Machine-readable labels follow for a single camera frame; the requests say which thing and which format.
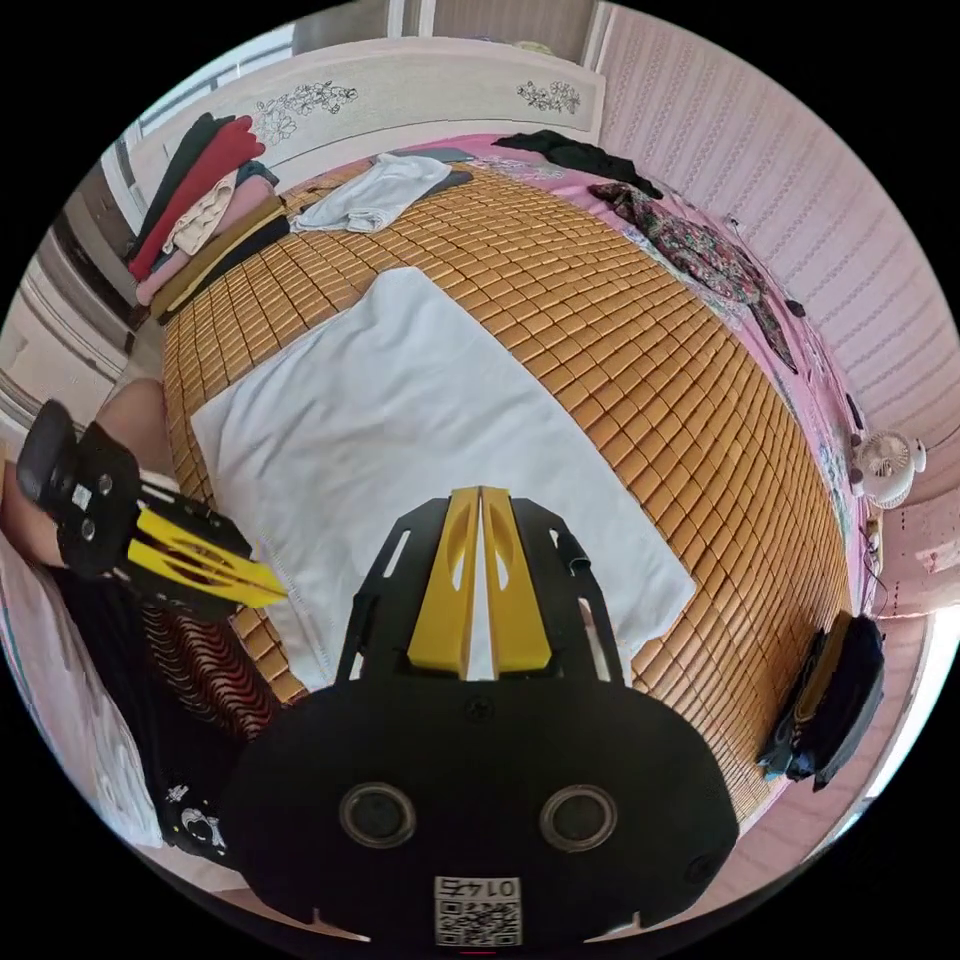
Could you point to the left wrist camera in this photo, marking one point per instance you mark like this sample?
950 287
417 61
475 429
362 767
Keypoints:
45 450

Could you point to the bed with woven mat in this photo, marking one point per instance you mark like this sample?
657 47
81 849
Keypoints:
600 337

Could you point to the crumpled pale white garment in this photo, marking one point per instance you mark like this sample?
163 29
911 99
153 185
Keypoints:
375 195

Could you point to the pile of clothes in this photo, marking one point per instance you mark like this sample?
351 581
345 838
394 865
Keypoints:
202 202

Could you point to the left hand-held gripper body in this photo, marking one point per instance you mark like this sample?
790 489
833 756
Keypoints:
86 495

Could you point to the white long sleeve shirt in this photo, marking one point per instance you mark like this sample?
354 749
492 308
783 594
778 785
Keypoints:
420 420

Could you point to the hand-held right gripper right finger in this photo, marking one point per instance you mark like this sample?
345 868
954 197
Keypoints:
517 600

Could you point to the dark floral garment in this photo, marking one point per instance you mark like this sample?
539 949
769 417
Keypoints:
697 247

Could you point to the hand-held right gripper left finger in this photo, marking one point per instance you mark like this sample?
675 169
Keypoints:
442 600

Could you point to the black garment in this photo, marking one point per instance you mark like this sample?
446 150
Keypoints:
585 154

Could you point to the small white fan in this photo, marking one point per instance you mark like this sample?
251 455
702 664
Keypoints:
885 465

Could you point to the person's left hand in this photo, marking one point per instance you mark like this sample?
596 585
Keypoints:
26 529

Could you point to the folded dark clothes stack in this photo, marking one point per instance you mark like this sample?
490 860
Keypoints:
832 697

